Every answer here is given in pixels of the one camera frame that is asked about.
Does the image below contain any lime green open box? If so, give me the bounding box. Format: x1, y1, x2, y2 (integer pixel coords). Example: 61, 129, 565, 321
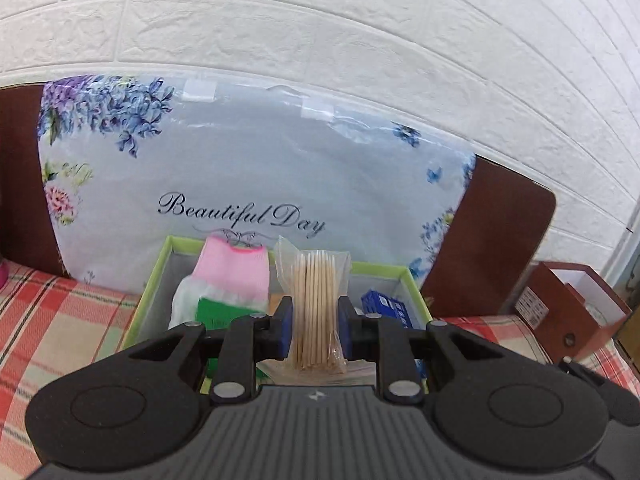
119, 234, 434, 396

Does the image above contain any brown cardboard shoe box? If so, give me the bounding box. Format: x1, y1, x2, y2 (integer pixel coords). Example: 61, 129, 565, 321
514, 261, 631, 363

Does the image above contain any plaid red bedsheet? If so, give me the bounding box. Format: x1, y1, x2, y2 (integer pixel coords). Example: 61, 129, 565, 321
0, 261, 640, 480

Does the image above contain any gold rectangular box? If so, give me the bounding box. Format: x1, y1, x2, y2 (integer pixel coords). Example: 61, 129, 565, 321
268, 292, 283, 315

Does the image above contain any white pink sock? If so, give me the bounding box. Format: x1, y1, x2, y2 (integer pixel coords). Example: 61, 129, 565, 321
168, 237, 270, 328

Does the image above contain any green small box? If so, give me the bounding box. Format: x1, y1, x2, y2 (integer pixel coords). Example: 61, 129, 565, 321
195, 297, 254, 376

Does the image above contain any pink thermos bottle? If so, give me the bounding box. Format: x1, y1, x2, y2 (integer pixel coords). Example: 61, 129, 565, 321
0, 260, 8, 288

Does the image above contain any dark brown wooden headboard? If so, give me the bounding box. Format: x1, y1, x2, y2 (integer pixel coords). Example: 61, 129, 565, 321
1, 84, 556, 316

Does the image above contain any blue small box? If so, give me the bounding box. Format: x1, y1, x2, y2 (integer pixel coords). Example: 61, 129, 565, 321
361, 289, 413, 328

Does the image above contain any bag of wooden sticks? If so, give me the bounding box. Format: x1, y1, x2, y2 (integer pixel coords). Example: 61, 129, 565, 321
273, 237, 352, 374

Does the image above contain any floral Beautiful Day pillow bag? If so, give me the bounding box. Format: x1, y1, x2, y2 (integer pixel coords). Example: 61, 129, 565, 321
37, 75, 476, 292

